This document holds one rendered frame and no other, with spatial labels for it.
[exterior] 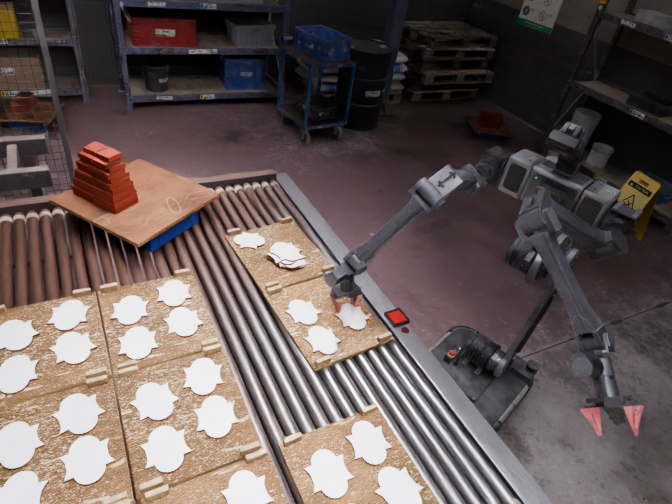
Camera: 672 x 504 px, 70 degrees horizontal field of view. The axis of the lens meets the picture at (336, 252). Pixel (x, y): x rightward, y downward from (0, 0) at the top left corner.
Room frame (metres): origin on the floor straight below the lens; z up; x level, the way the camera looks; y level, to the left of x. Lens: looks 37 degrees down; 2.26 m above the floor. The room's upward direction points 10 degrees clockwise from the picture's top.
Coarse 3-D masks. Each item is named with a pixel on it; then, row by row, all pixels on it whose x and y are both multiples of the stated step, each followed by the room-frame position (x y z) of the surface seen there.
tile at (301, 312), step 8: (296, 304) 1.35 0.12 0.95; (304, 304) 1.35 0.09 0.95; (288, 312) 1.30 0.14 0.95; (296, 312) 1.30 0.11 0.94; (304, 312) 1.31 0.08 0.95; (312, 312) 1.32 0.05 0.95; (320, 312) 1.33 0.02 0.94; (296, 320) 1.26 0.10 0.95; (304, 320) 1.27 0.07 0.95; (312, 320) 1.28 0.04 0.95
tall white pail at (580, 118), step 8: (576, 112) 5.54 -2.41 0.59; (584, 112) 5.68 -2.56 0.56; (592, 112) 5.65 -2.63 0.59; (576, 120) 5.48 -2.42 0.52; (584, 120) 5.42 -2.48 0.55; (592, 120) 5.41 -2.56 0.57; (584, 128) 5.42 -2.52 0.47; (592, 128) 5.43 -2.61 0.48; (584, 136) 5.42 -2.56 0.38; (584, 144) 5.44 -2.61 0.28
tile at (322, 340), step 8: (312, 328) 1.24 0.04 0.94; (320, 328) 1.24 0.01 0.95; (312, 336) 1.20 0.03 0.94; (320, 336) 1.20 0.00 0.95; (328, 336) 1.21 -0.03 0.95; (312, 344) 1.16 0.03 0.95; (320, 344) 1.17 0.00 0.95; (328, 344) 1.17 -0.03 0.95; (336, 344) 1.18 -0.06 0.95; (320, 352) 1.13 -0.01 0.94; (328, 352) 1.14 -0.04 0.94
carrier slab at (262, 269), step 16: (272, 224) 1.86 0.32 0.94; (288, 224) 1.88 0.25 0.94; (272, 240) 1.74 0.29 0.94; (288, 240) 1.76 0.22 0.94; (304, 240) 1.78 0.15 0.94; (240, 256) 1.58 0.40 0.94; (256, 256) 1.60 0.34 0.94; (320, 256) 1.68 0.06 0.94; (256, 272) 1.50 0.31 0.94; (272, 272) 1.52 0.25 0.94; (288, 272) 1.54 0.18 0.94; (304, 272) 1.55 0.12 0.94; (320, 272) 1.57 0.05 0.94
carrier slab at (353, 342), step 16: (288, 288) 1.44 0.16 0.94; (304, 288) 1.45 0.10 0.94; (320, 288) 1.47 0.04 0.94; (272, 304) 1.33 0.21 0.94; (288, 304) 1.35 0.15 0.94; (320, 304) 1.38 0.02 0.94; (288, 320) 1.26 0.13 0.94; (320, 320) 1.29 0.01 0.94; (336, 320) 1.31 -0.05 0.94; (368, 320) 1.34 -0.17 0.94; (304, 336) 1.20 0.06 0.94; (336, 336) 1.23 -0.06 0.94; (352, 336) 1.24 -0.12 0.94; (368, 336) 1.25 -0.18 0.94; (304, 352) 1.12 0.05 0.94; (336, 352) 1.15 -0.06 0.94; (352, 352) 1.16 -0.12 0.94; (320, 368) 1.07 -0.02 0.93
